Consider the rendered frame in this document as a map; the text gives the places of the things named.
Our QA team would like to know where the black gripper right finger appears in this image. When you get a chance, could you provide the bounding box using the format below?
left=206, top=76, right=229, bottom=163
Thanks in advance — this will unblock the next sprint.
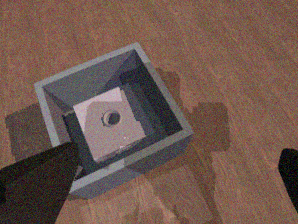
left=278, top=148, right=298, bottom=213

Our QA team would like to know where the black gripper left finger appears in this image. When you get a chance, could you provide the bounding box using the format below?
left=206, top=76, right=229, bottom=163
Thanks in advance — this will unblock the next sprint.
left=0, top=143, right=80, bottom=224

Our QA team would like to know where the grey open box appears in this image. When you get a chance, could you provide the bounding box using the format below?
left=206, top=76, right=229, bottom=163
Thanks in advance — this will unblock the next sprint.
left=33, top=41, right=194, bottom=200

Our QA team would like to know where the pale pink square plate with hole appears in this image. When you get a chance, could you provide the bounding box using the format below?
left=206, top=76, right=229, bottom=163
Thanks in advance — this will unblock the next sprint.
left=72, top=83, right=154, bottom=167

